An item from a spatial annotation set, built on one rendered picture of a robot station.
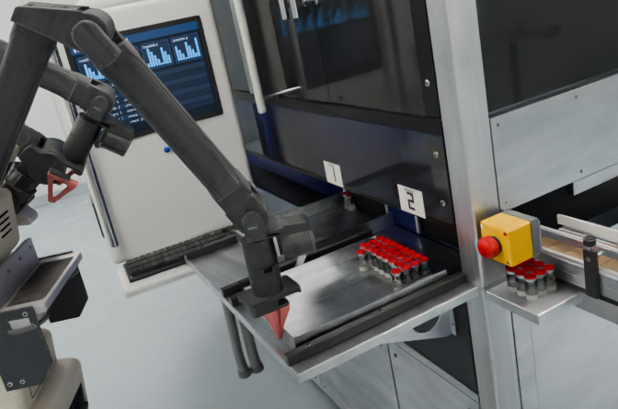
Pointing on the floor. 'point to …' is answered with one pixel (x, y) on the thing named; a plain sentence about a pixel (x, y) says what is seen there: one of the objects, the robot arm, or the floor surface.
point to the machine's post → (469, 160)
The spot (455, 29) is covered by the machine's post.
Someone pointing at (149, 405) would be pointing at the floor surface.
